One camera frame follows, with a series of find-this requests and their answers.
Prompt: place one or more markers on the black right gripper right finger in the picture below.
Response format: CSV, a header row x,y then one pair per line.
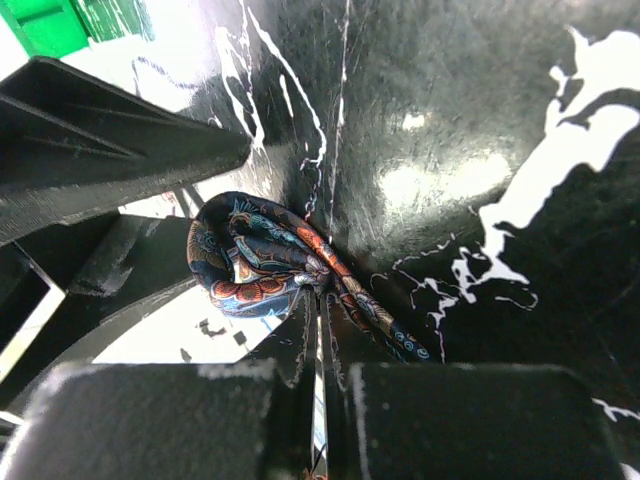
x,y
470,422

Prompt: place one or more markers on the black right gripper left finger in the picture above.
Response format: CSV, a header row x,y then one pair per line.
x,y
163,421

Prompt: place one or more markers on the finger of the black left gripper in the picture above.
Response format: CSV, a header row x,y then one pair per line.
x,y
74,146

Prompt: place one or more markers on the navy floral tie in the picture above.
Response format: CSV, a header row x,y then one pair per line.
x,y
253,257

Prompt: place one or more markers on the green plastic tie bin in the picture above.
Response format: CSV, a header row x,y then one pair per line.
x,y
56,28

